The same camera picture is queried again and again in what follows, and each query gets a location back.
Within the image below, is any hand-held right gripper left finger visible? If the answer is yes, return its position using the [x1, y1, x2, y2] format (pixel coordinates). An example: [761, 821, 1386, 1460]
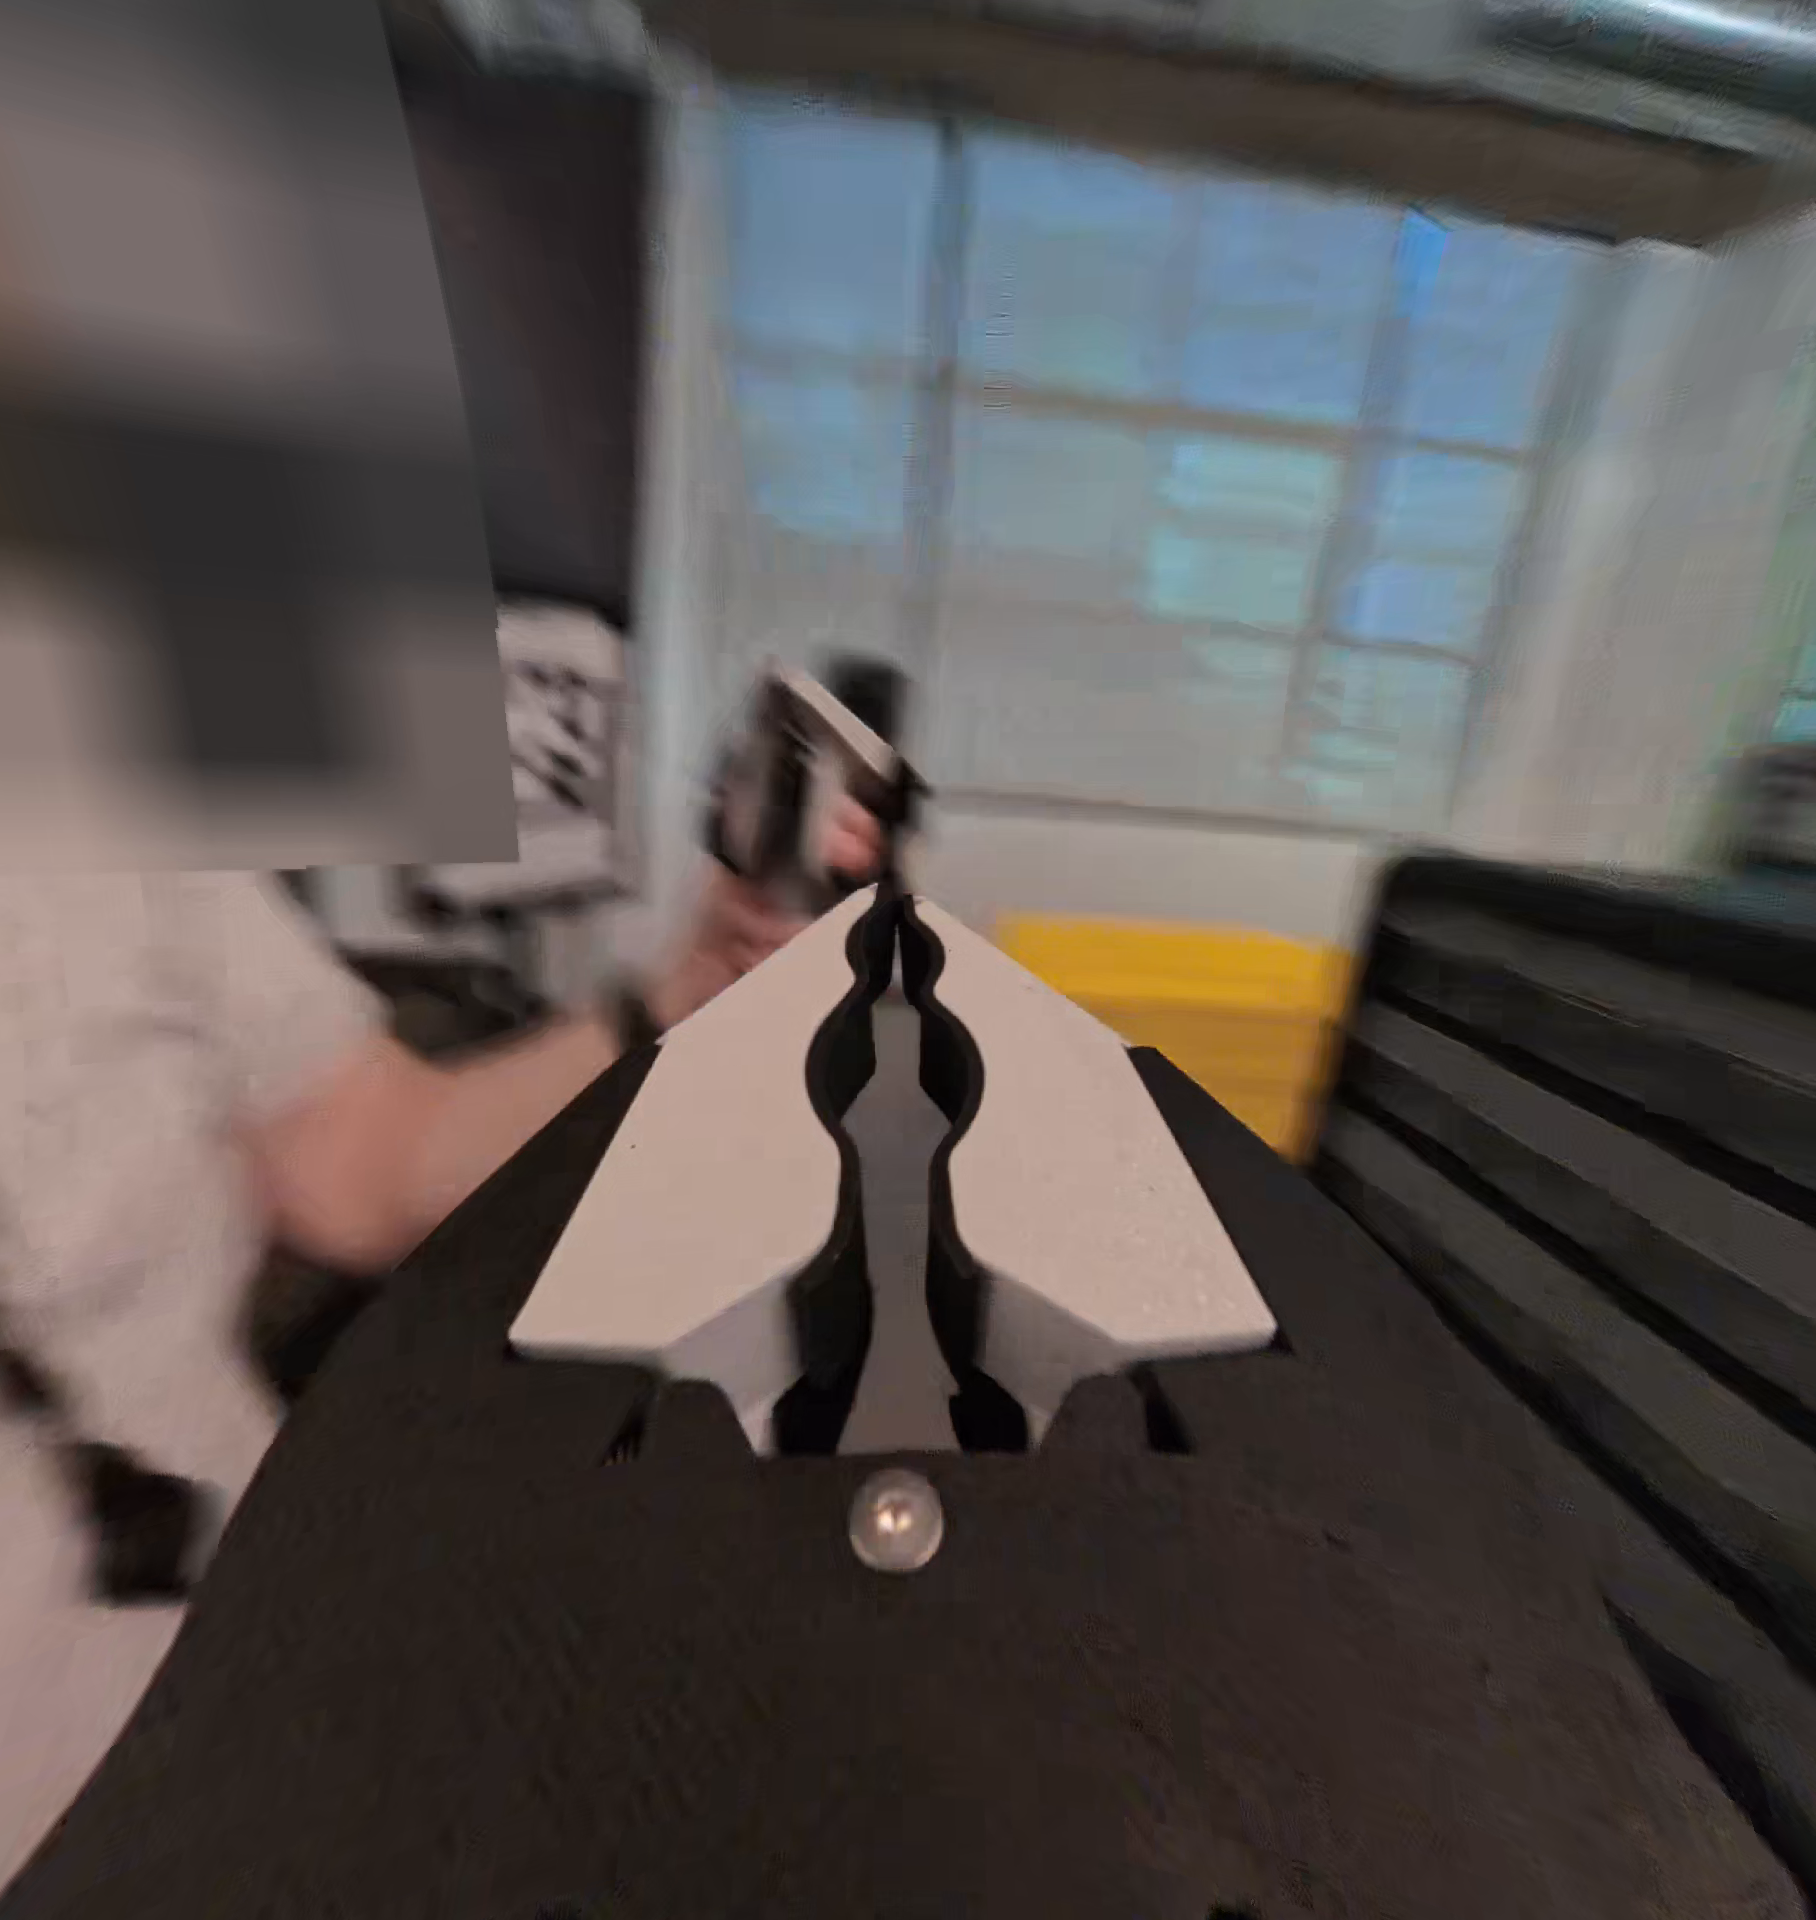
[507, 882, 901, 1459]

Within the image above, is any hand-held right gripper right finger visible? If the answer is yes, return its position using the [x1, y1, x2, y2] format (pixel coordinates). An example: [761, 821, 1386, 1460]
[897, 891, 1280, 1455]

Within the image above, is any black drawer cabinet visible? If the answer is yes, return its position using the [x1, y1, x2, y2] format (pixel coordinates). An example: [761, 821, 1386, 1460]
[1303, 852, 1816, 1920]

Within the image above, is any person's left hand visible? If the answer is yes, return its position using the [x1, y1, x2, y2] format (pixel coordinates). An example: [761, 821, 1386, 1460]
[664, 792, 892, 1038]

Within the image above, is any yellow plastic bin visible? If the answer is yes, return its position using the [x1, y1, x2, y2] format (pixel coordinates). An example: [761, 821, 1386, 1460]
[994, 913, 1363, 1161]

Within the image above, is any dark panel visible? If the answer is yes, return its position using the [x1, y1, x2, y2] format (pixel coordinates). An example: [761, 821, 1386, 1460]
[398, 75, 655, 603]

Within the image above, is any large paned window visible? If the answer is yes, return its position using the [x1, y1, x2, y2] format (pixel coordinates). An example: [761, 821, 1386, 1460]
[712, 90, 1599, 812]

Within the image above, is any black lanyard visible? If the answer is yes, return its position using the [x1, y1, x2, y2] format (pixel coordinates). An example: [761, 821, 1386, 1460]
[0, 1154, 227, 1608]

